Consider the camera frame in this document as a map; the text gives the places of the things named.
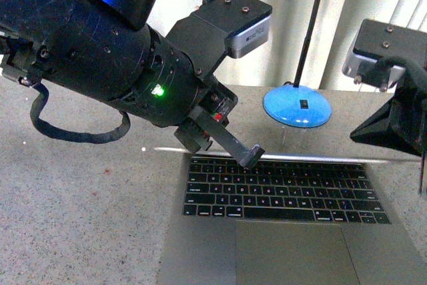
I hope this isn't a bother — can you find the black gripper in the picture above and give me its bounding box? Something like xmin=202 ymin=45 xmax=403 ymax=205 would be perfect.
xmin=174 ymin=75 xmax=265 ymax=169

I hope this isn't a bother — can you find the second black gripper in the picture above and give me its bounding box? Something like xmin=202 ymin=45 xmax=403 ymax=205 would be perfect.
xmin=350 ymin=57 xmax=426 ymax=156

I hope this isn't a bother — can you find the grey laptop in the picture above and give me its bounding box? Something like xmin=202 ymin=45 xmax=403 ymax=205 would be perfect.
xmin=157 ymin=152 xmax=426 ymax=284

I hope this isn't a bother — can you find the blue base desk lamp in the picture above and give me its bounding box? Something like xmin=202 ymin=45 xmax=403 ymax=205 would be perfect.
xmin=263 ymin=0 xmax=332 ymax=128

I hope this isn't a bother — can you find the white curtain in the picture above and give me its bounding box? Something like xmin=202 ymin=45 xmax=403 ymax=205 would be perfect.
xmin=146 ymin=0 xmax=427 ymax=91

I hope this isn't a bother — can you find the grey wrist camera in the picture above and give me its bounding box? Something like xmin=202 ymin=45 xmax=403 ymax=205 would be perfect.
xmin=342 ymin=19 xmax=426 ymax=92
xmin=165 ymin=0 xmax=274 ymax=79

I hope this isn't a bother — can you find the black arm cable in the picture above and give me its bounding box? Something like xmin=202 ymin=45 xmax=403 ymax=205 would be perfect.
xmin=29 ymin=83 xmax=131 ymax=145

